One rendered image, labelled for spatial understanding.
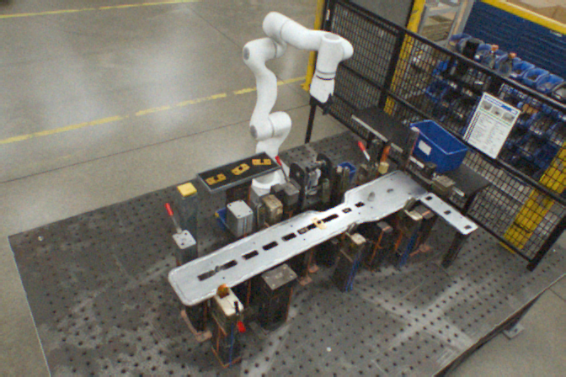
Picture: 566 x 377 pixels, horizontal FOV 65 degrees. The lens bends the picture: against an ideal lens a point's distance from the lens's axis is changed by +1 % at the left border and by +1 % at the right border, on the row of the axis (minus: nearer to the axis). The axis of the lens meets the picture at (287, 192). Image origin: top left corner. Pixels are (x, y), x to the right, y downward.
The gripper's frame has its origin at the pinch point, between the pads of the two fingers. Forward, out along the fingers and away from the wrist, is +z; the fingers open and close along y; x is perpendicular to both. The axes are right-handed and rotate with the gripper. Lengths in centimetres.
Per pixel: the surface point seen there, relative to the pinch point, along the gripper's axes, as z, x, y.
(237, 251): 45, -52, 21
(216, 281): 45, -67, 30
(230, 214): 36, -48, 7
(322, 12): 56, 198, -221
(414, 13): 16, 192, -104
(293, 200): 41.5, -14.6, 9.4
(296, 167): 27.8, -10.0, 3.1
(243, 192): 39, -33, -5
